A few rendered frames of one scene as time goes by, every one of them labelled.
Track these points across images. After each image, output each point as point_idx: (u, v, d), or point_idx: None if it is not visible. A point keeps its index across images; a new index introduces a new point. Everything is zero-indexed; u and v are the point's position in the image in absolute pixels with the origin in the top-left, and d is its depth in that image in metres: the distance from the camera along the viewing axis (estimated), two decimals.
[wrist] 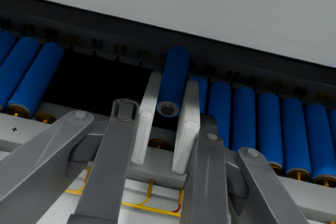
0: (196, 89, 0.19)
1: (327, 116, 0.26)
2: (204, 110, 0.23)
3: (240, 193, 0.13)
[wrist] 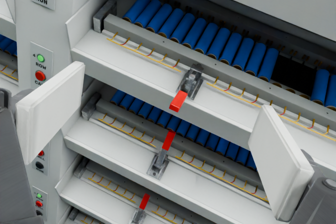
0: (279, 119, 0.17)
1: None
2: None
3: None
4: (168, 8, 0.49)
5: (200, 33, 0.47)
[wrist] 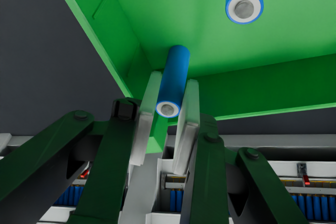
0: (196, 89, 0.19)
1: None
2: None
3: (240, 193, 0.13)
4: None
5: None
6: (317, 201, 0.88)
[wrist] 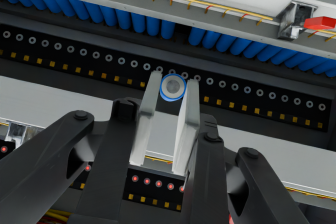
0: (196, 89, 0.19)
1: None
2: (102, 13, 0.41)
3: (240, 193, 0.13)
4: (316, 71, 0.43)
5: (278, 54, 0.41)
6: None
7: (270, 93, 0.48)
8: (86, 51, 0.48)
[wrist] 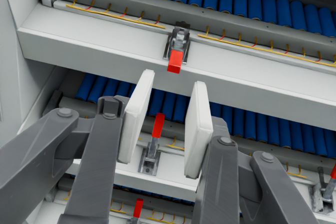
0: (205, 92, 0.19)
1: None
2: None
3: (255, 197, 0.13)
4: None
5: None
6: None
7: None
8: None
